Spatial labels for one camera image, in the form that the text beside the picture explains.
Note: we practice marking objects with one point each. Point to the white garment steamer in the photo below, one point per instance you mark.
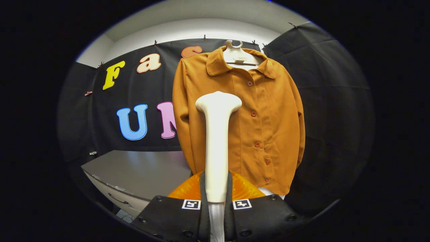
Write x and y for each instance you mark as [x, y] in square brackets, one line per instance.
[216, 151]

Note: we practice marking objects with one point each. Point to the white clothes mannequin form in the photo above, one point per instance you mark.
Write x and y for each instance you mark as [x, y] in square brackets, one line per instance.
[240, 55]

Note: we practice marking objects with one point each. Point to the orange button shirt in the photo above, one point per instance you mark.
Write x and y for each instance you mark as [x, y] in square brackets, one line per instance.
[268, 117]

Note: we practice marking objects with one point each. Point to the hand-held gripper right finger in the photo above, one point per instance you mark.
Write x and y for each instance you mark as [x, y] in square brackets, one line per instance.
[229, 218]

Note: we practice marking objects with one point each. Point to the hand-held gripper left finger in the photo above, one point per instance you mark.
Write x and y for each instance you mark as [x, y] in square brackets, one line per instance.
[203, 218]

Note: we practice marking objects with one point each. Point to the grey drawer cabinet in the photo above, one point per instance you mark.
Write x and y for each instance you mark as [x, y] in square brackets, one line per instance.
[141, 171]

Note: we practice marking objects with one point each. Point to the black backdrop cloth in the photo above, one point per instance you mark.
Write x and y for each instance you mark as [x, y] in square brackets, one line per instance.
[336, 117]
[144, 90]
[74, 117]

